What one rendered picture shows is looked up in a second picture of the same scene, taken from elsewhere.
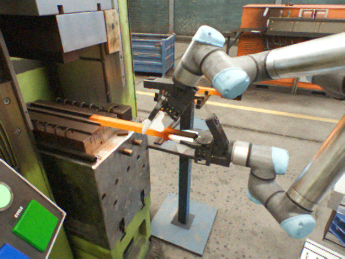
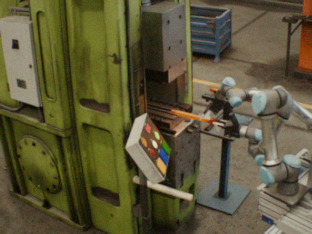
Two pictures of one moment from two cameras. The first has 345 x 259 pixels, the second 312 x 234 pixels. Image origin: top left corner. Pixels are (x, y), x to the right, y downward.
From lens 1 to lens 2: 2.24 m
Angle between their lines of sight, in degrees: 10
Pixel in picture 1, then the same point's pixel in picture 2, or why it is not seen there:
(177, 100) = (216, 105)
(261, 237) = not seen: hidden behind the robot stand
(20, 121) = (143, 111)
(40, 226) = (166, 147)
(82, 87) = (160, 90)
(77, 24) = (174, 70)
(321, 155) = not seen: hidden behind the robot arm
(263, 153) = (252, 131)
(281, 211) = (254, 155)
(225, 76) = (232, 99)
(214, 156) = (233, 133)
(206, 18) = not seen: outside the picture
